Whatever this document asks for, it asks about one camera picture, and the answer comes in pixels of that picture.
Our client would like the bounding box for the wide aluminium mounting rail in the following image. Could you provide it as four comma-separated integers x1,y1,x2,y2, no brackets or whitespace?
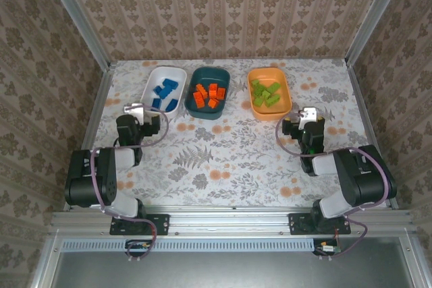
50,205,414,238

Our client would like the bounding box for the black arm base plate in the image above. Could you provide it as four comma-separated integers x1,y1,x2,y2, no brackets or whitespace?
288,212,352,236
110,212,170,237

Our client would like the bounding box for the grey metal sheet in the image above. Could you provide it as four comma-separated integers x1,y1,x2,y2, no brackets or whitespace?
50,237,418,288

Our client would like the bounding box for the small circuit board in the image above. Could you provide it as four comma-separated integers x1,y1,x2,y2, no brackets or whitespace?
125,239,153,252
313,239,342,257

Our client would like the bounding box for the slotted cable duct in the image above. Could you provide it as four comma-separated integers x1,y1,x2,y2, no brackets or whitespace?
62,237,320,252

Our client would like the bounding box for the floral tablecloth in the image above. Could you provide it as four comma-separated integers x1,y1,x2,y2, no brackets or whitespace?
77,58,387,208

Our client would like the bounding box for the orange plastic container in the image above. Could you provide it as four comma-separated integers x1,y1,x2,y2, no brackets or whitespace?
247,67,293,123

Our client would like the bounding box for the aluminium frame rail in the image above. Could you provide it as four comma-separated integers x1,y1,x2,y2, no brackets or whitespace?
346,61,399,210
63,65,115,211

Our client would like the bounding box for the white plastic container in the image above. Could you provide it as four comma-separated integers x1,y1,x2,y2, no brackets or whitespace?
140,65,188,121

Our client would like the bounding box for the teal plastic container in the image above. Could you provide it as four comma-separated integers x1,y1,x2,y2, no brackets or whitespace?
184,67,232,121

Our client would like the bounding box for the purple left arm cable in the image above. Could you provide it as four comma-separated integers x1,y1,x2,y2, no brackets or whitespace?
89,105,169,264

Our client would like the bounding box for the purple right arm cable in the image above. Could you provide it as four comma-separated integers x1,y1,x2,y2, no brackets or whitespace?
275,112,398,262

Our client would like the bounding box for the aluminium frame post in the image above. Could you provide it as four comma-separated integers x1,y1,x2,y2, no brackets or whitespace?
38,0,112,71
346,0,411,66

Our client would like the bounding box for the aluminium frame bar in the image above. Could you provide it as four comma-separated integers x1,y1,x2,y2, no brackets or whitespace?
30,230,63,288
400,233,432,288

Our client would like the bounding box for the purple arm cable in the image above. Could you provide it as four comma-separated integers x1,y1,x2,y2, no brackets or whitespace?
89,105,169,264
275,112,398,262

